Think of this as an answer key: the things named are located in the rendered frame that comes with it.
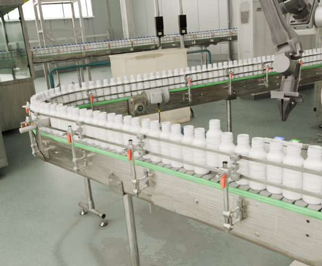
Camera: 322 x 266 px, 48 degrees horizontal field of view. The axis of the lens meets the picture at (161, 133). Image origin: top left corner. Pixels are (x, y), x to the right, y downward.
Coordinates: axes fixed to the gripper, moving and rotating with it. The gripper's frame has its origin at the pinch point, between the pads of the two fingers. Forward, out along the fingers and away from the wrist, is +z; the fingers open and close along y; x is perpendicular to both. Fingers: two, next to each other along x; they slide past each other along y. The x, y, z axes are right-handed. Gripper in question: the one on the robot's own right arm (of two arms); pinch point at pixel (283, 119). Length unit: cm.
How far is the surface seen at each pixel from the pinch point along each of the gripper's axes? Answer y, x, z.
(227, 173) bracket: -2.9, -25.5, 20.3
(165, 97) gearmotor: -151, 96, -13
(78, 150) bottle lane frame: -98, -16, 28
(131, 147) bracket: -48, -26, 19
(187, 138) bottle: -26.6, -18.2, 12.2
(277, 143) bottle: 8.3, -18.8, 8.8
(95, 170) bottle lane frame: -85, -13, 36
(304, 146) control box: 9.6, -2.2, 8.6
